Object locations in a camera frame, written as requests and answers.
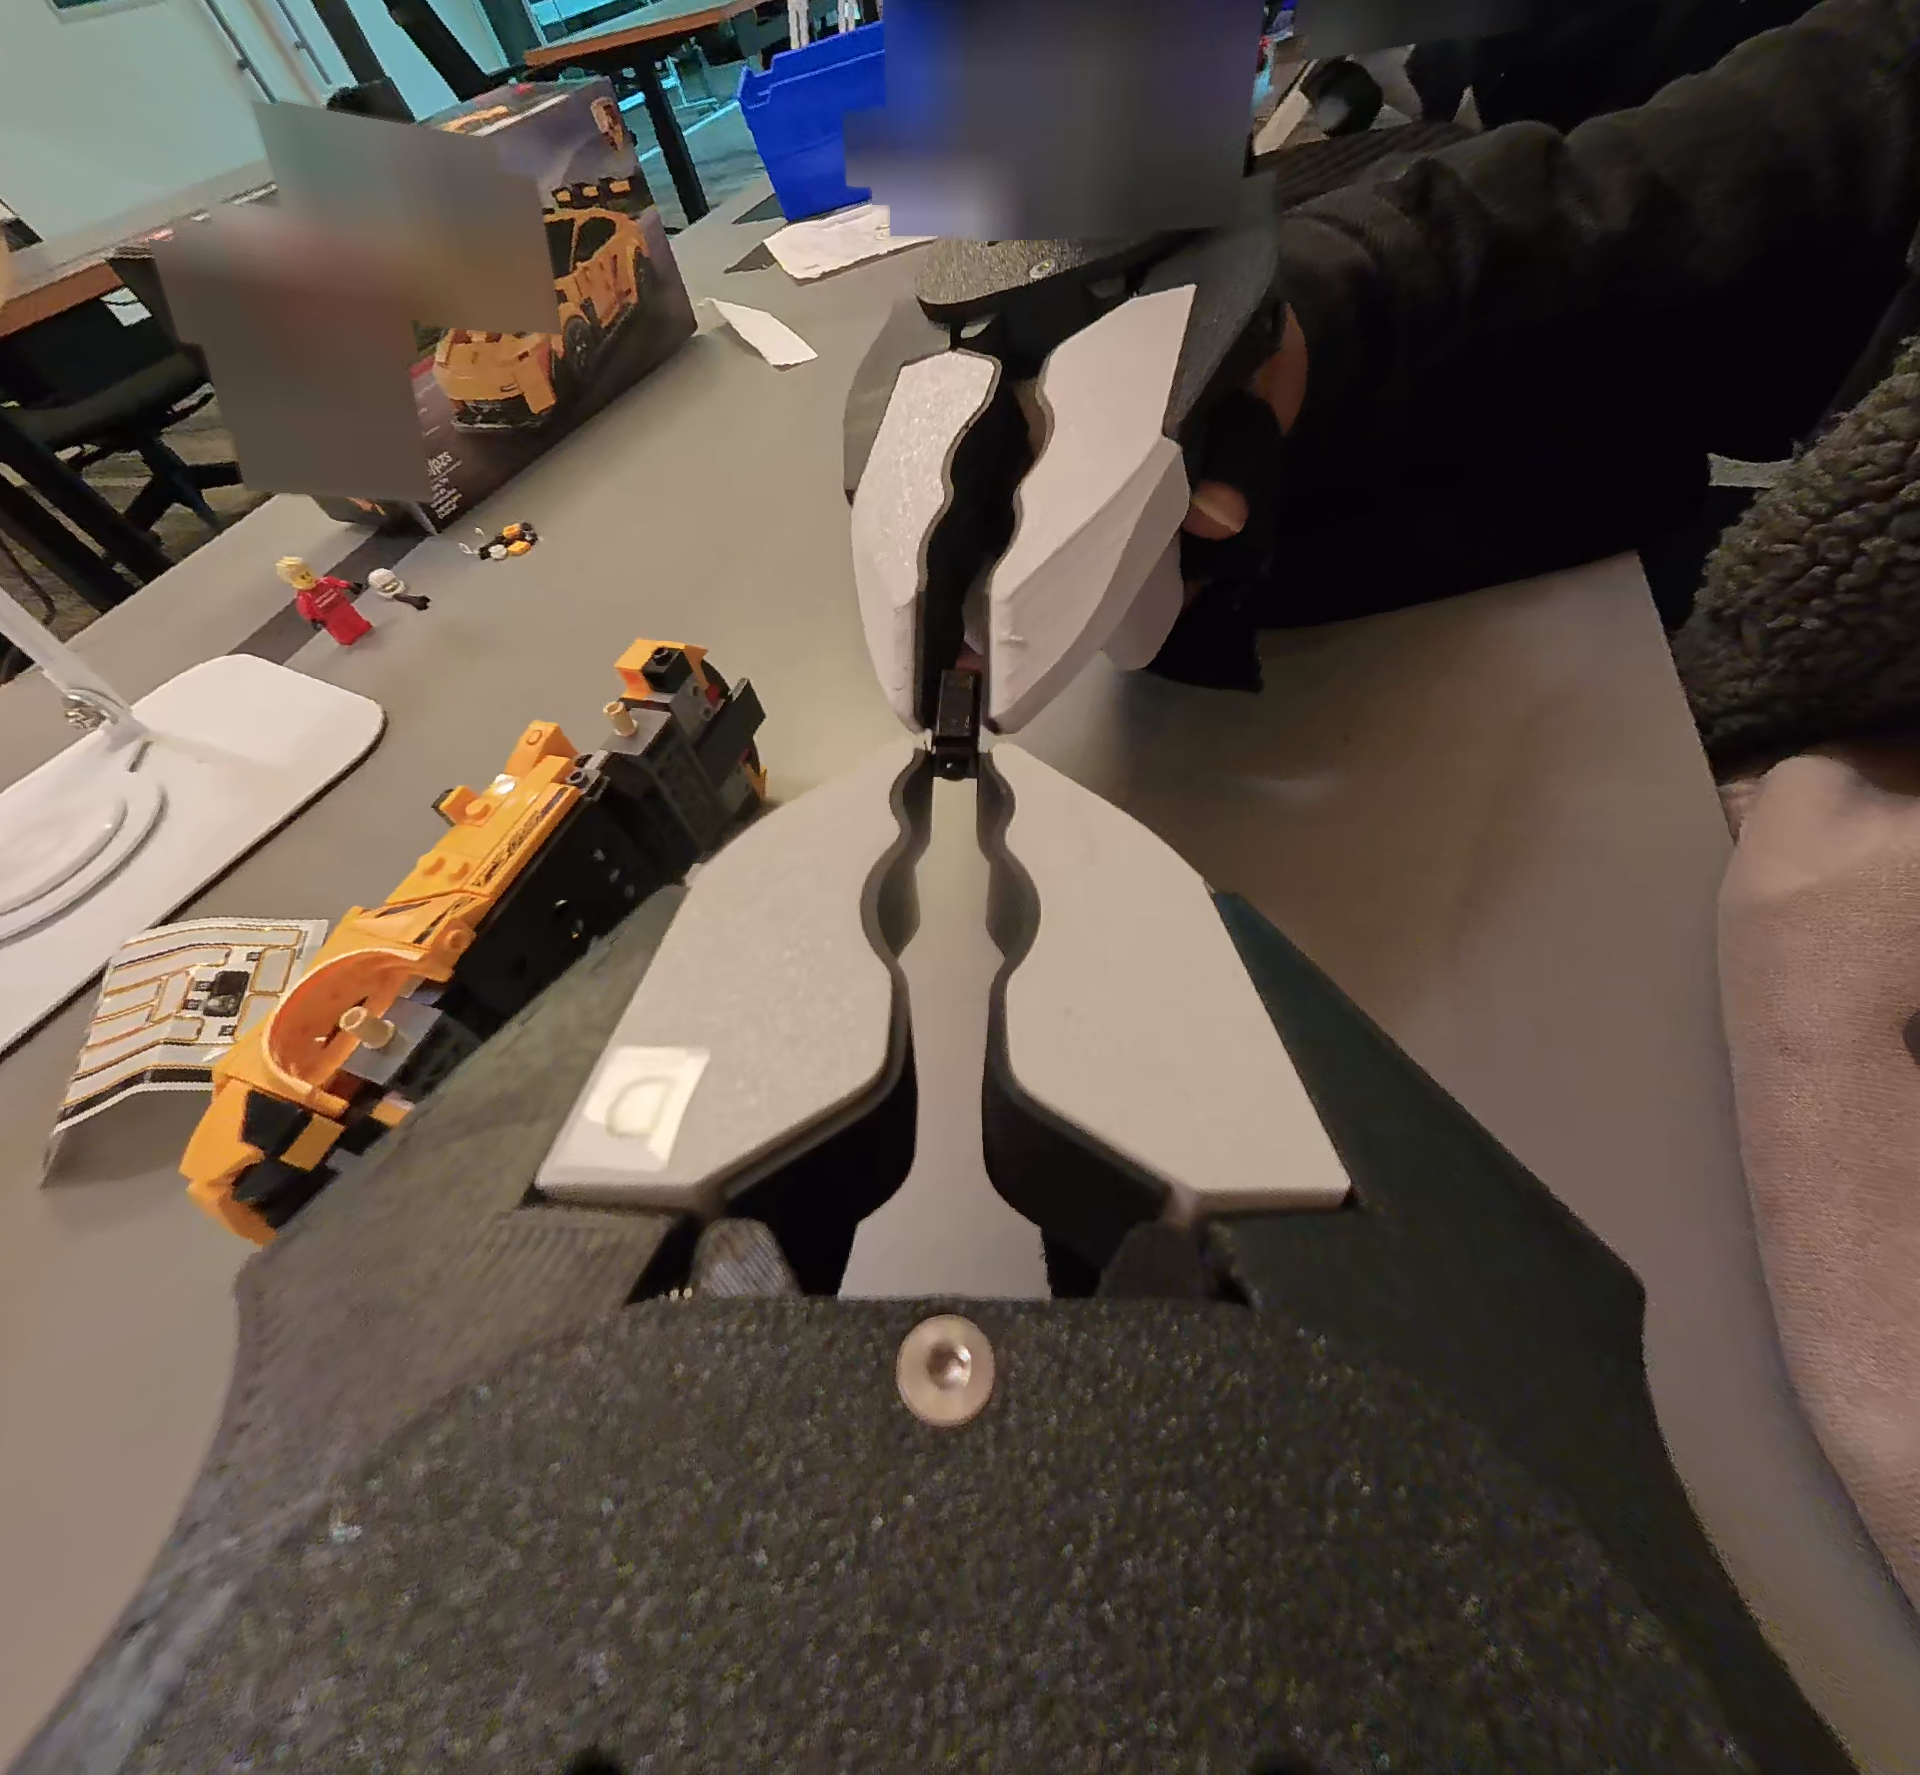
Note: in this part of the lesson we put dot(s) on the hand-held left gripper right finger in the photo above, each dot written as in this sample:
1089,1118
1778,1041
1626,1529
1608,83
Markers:
1155,1026

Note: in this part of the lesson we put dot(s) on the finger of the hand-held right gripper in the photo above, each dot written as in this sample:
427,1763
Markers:
900,499
1095,486

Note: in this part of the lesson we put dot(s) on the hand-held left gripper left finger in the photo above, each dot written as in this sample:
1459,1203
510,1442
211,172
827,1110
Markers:
765,994

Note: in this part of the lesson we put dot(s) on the small black lego piece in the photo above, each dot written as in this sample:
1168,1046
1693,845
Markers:
958,711

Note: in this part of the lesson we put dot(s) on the orange black lego car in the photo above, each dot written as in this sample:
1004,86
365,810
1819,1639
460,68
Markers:
527,877

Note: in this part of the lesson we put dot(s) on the lego set box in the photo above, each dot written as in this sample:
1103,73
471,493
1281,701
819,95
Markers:
599,292

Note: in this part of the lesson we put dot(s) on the small loose lego pieces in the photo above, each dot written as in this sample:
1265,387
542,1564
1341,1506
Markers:
508,541

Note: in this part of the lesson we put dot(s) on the red lego minifigure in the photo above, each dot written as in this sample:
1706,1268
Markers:
328,601

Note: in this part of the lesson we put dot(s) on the lego sticker sheet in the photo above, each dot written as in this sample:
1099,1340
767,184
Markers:
150,994

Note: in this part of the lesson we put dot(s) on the person's right hand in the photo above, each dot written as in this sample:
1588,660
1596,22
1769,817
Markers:
1273,382

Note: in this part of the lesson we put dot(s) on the white paper scrap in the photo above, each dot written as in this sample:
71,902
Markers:
758,332
841,242

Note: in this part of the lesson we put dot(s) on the blue plastic bin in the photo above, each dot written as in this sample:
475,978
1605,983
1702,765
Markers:
819,133

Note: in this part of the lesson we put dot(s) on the wooden table black legs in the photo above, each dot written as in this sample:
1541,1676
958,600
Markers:
661,14

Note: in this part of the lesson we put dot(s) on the black office chair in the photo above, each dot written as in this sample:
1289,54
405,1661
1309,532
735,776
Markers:
105,396

